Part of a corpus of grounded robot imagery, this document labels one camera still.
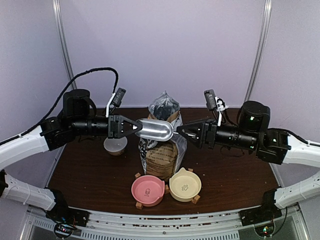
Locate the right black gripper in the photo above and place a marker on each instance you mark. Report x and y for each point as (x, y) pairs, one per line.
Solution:
(208, 133)

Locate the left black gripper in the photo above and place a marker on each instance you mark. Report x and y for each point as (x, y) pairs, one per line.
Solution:
(118, 126)

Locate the silver metal scoop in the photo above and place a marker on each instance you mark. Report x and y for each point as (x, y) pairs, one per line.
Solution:
(156, 130)

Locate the brown pet food bag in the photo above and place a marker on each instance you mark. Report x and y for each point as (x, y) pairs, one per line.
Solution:
(162, 159)

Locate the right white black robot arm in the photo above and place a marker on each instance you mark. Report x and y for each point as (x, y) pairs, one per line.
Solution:
(251, 132)

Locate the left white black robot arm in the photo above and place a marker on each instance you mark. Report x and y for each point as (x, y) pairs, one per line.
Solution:
(52, 133)

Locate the cream cat-ear pet bowl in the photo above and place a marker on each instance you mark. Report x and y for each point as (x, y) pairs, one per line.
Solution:
(184, 185)

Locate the pink pet bowl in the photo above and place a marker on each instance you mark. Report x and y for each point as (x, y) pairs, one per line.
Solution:
(148, 190)

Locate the white ceramic bowl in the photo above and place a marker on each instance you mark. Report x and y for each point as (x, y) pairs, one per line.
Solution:
(115, 146)

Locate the wooden bowl stand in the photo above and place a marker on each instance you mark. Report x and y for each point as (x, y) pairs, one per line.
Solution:
(166, 191)

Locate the left circuit board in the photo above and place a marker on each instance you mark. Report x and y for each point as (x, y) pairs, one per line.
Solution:
(62, 230)

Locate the circuit board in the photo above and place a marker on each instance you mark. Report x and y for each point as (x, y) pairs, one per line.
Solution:
(62, 230)
(264, 230)

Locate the right circuit board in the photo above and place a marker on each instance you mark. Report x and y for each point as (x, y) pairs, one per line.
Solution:
(264, 230)

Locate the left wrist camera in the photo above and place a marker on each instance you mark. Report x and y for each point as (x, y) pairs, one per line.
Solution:
(115, 101)

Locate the front aluminium rail frame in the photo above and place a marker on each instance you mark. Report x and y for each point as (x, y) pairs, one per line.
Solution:
(223, 225)

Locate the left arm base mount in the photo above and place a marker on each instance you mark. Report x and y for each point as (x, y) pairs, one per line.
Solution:
(61, 212)

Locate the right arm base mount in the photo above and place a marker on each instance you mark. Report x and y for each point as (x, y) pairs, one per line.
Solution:
(267, 211)

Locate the right aluminium corner post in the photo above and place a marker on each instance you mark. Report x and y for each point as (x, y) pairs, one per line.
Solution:
(264, 30)

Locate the aluminium corner post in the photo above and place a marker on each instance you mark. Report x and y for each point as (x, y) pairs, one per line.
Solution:
(264, 30)
(62, 38)

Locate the left aluminium corner post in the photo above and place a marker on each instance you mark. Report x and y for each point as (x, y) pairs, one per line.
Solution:
(62, 38)

